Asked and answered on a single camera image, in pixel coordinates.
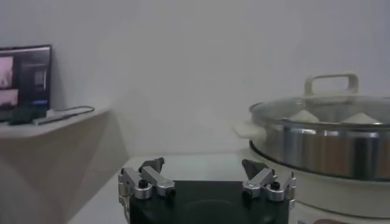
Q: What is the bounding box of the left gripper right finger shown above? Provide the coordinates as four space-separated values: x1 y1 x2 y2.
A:
241 158 297 203

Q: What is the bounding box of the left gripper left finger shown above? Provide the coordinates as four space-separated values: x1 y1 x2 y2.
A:
118 156 177 220

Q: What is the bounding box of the white steamed baozi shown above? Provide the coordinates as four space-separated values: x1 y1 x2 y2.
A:
341 112 381 125

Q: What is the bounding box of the round glass pot lid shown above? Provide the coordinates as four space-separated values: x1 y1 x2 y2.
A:
249 72 390 129

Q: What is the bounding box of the stainless steel steamer basket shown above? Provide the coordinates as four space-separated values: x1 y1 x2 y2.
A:
233 102 390 181

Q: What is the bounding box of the cream electric cooking pot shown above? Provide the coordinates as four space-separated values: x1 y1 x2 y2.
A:
247 141 390 224

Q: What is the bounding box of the white side table with mouse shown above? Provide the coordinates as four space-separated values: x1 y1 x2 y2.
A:
0 107 130 224

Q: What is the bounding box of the silver portable drive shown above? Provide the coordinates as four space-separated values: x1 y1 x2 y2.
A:
31 113 67 127

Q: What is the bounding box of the black laptop with dark screen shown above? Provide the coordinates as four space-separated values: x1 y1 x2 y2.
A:
0 44 53 123

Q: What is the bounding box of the black drive cable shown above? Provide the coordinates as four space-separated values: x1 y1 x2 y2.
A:
48 105 96 119

